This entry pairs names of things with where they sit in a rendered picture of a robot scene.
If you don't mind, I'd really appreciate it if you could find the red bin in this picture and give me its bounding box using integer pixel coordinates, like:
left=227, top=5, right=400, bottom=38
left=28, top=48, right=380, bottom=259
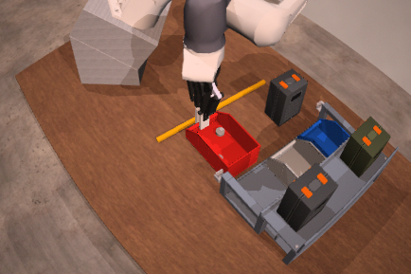
left=186, top=111, right=260, bottom=177

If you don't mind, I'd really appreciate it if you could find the orange long bar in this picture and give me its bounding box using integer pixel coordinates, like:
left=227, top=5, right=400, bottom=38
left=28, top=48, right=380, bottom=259
left=156, top=80, right=265, bottom=142

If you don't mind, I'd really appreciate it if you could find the blue open bin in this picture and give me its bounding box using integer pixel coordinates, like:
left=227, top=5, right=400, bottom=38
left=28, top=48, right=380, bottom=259
left=299, top=119, right=350, bottom=157

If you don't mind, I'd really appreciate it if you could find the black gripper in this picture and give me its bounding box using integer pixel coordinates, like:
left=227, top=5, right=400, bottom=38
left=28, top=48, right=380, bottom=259
left=187, top=65, right=224, bottom=130

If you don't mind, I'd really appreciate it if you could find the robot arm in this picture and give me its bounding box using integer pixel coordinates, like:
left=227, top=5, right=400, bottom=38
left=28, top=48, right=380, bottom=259
left=108, top=0, right=308, bottom=82

